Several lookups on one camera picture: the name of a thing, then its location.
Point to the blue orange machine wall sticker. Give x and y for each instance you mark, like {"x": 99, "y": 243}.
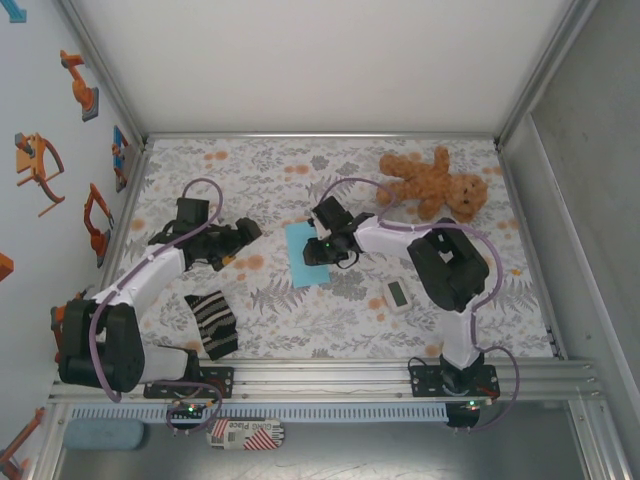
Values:
{"x": 120, "y": 157}

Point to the wide aluminium base rail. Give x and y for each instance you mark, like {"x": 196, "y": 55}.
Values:
{"x": 325, "y": 380}

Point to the red striped printed pouch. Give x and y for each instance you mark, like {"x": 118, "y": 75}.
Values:
{"x": 245, "y": 434}

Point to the floral printed tablecloth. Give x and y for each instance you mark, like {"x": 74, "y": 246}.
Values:
{"x": 325, "y": 330}

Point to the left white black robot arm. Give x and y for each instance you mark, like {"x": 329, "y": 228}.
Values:
{"x": 145, "y": 275}

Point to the black white striped sock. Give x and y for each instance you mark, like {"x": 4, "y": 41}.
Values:
{"x": 212, "y": 325}

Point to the small orange block wall sticker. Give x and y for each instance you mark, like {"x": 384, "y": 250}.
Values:
{"x": 5, "y": 265}

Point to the aluminium rear rail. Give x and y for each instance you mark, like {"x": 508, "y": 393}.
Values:
{"x": 320, "y": 135}

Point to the white digital timer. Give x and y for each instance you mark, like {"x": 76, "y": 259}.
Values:
{"x": 397, "y": 296}

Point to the aluminium corner post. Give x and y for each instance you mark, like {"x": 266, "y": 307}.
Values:
{"x": 540, "y": 75}
{"x": 109, "y": 75}

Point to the aluminium side rail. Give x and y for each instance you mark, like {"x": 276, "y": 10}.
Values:
{"x": 534, "y": 250}
{"x": 116, "y": 250}

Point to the orange gripper frame wall sticker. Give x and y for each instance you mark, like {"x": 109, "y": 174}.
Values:
{"x": 37, "y": 170}

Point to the small blue wall sticker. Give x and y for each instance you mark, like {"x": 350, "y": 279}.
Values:
{"x": 15, "y": 10}

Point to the brown teddy bear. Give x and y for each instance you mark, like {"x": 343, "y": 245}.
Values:
{"x": 435, "y": 185}

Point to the blue-grey oval pouch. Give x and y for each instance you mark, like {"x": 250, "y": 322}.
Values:
{"x": 105, "y": 434}

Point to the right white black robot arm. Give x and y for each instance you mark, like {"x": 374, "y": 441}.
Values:
{"x": 385, "y": 240}

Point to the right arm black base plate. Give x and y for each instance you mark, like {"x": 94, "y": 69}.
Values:
{"x": 425, "y": 380}

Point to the light blue cloth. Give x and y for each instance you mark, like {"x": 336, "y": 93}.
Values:
{"x": 300, "y": 265}

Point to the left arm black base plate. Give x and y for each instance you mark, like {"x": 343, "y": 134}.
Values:
{"x": 222, "y": 380}

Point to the small circuit board with LEDs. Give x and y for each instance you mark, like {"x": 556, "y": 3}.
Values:
{"x": 189, "y": 411}
{"x": 472, "y": 404}

